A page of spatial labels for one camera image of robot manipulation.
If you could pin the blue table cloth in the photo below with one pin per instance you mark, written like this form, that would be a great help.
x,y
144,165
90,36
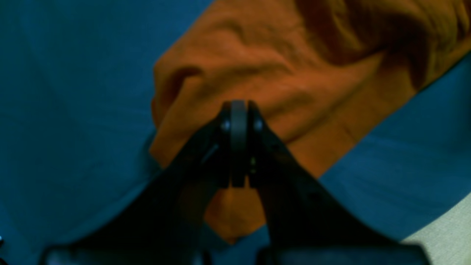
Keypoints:
x,y
76,126

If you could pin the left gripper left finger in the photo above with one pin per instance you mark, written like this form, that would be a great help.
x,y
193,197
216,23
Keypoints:
x,y
163,225

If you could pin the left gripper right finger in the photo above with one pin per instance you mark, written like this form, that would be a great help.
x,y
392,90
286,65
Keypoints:
x,y
307,226

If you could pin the orange t-shirt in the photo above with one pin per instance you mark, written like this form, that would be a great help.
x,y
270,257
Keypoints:
x,y
372,96

